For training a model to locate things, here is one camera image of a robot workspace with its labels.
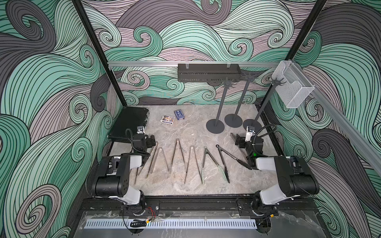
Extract steel tongs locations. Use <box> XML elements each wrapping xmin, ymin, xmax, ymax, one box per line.
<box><xmin>230</xmin><ymin>133</ymin><xmax>237</xmax><ymax>144</ymax></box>
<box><xmin>170</xmin><ymin>138</ymin><xmax>187</xmax><ymax>167</ymax></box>
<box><xmin>134</xmin><ymin>142</ymin><xmax>159</xmax><ymax>185</ymax></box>
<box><xmin>184</xmin><ymin>145</ymin><xmax>202</xmax><ymax>184</ymax></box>
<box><xmin>146</xmin><ymin>147</ymin><xmax>169</xmax><ymax>177</ymax></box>

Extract grey utensil stand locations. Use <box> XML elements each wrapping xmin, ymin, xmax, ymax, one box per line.
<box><xmin>243</xmin><ymin>77</ymin><xmax>286</xmax><ymax>132</ymax></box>
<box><xmin>205</xmin><ymin>78</ymin><xmax>234</xmax><ymax>134</ymax></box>
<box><xmin>224</xmin><ymin>75</ymin><xmax>253</xmax><ymax>128</ymax></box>

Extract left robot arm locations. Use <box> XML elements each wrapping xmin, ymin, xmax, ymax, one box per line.
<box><xmin>92</xmin><ymin>133</ymin><xmax>156</xmax><ymax>212</ymax></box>

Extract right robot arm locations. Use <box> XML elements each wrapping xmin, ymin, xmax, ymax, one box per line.
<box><xmin>230</xmin><ymin>134</ymin><xmax>320</xmax><ymax>212</ymax></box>

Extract black tipped tongs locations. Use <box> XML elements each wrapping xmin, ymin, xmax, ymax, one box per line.
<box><xmin>215</xmin><ymin>144</ymin><xmax>253</xmax><ymax>184</ymax></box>

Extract green tipped tongs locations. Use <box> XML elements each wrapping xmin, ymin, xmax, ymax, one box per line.
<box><xmin>201</xmin><ymin>146</ymin><xmax>227</xmax><ymax>184</ymax></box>

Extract colourful card box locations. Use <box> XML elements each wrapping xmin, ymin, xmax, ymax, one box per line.
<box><xmin>160</xmin><ymin>115</ymin><xmax>175</xmax><ymax>125</ymax></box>

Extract blue card box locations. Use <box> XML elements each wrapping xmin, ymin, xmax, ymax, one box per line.
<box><xmin>174</xmin><ymin>109</ymin><xmax>185</xmax><ymax>120</ymax></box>

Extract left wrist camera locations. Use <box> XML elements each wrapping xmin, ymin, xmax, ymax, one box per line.
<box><xmin>137</xmin><ymin>126</ymin><xmax>145</xmax><ymax>134</ymax></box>

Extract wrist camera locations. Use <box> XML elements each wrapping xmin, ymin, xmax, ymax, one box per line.
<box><xmin>246</xmin><ymin>126</ymin><xmax>256</xmax><ymax>135</ymax></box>
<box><xmin>137</xmin><ymin>126</ymin><xmax>145</xmax><ymax>134</ymax></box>

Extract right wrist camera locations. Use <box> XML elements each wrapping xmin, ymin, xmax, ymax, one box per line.
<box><xmin>246</xmin><ymin>126</ymin><xmax>256</xmax><ymax>135</ymax></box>

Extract clear plastic wall bin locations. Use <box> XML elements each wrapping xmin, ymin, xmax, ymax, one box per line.
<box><xmin>271</xmin><ymin>60</ymin><xmax>315</xmax><ymax>109</ymax></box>

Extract aluminium rail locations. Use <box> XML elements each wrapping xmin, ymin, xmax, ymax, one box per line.
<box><xmin>108</xmin><ymin>60</ymin><xmax>280</xmax><ymax>67</ymax></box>

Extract black wall shelf rack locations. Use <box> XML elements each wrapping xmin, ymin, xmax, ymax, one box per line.
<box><xmin>177</xmin><ymin>64</ymin><xmax>241</xmax><ymax>83</ymax></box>

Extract white slotted cable duct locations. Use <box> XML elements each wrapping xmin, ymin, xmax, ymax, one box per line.
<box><xmin>84</xmin><ymin>218</ymin><xmax>257</xmax><ymax>230</ymax></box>

